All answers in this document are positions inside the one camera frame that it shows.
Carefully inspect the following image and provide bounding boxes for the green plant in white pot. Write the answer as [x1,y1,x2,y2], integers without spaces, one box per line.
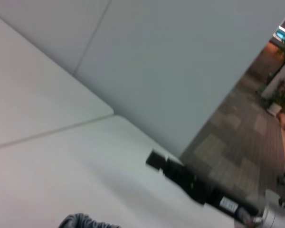
[267,80,285,117]

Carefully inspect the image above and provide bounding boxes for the blue denim shorts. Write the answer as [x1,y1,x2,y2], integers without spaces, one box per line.
[58,212,121,228]

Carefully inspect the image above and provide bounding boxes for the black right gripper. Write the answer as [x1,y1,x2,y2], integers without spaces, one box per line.
[145,149,261,217]

